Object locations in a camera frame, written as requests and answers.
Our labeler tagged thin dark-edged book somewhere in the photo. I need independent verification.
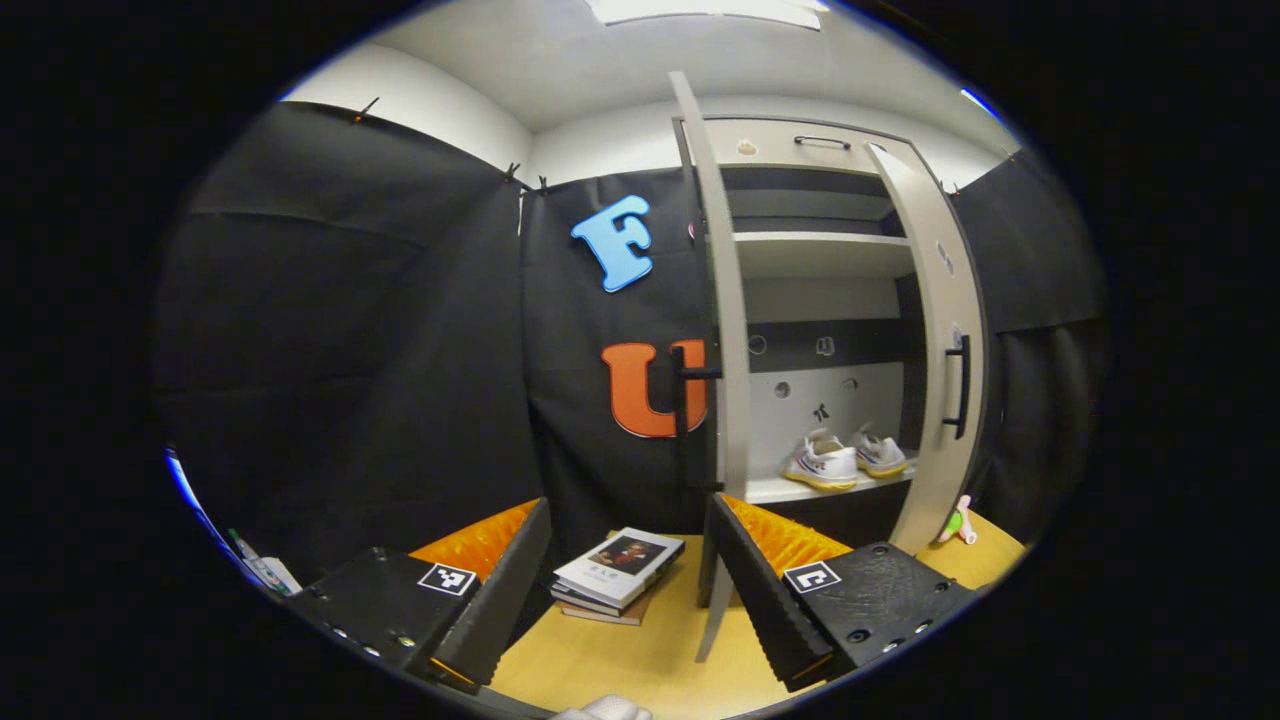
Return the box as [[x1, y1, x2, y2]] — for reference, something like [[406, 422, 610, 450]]
[[549, 582, 646, 616]]

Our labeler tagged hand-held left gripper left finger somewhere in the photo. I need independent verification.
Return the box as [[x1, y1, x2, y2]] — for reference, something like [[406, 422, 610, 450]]
[[288, 497, 553, 691]]

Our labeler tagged white printed panel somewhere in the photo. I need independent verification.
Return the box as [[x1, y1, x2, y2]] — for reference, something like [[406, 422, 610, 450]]
[[165, 450, 303, 598]]

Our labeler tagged grey cabinet shelf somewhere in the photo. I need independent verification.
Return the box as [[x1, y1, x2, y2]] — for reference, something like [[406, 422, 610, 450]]
[[732, 231, 914, 280], [744, 464, 917, 505]]

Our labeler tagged pink and green toy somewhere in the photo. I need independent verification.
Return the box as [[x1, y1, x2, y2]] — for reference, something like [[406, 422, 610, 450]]
[[936, 494, 979, 547]]

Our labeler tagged grey shoe cabinet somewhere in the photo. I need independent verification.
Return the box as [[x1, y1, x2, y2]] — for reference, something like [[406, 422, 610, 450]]
[[672, 115, 993, 553]]

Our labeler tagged white book with portrait cover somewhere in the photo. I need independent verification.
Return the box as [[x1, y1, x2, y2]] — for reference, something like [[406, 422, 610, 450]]
[[552, 526, 687, 610]]

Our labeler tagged large ceiling light panel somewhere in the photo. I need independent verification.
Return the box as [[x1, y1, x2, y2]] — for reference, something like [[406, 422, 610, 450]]
[[585, 0, 830, 30]]

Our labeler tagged white shoe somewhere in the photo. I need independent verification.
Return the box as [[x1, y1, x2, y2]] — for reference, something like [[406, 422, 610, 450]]
[[781, 429, 860, 492], [851, 424, 910, 480]]

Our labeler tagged grey cabinet drawer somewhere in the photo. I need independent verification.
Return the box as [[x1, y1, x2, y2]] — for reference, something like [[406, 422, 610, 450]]
[[704, 117, 917, 177]]

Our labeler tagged brown book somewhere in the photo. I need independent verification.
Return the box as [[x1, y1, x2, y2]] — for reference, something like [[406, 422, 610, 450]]
[[559, 592, 658, 628]]

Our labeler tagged black backdrop cloth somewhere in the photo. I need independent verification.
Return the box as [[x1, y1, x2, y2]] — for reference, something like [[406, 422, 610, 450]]
[[150, 100, 1111, 593]]

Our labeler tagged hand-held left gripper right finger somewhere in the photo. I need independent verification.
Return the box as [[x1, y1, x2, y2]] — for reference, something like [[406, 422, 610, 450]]
[[705, 493, 979, 691]]

